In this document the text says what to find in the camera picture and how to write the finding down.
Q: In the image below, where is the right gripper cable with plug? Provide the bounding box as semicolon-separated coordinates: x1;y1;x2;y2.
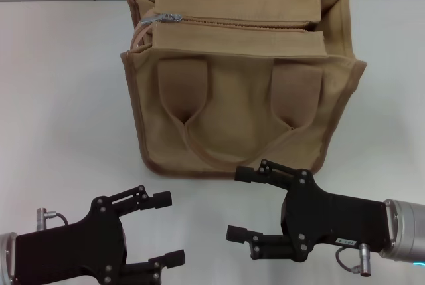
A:
334;244;370;273

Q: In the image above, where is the silver metal zipper pull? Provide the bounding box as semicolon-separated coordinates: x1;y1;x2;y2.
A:
139;12;183;26

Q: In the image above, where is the left gripper cable with plug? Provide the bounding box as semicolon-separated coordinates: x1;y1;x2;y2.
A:
35;207;69;233

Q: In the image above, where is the khaki canvas food bag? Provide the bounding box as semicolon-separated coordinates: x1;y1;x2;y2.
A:
120;0;368;179

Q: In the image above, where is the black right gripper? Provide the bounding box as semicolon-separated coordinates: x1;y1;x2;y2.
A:
226;158;390;263

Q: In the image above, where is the gripper cable with plug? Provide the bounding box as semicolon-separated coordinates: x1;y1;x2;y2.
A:
334;244;370;273
35;207;69;233

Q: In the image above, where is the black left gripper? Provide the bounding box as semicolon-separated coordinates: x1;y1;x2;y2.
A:
15;184;186;285

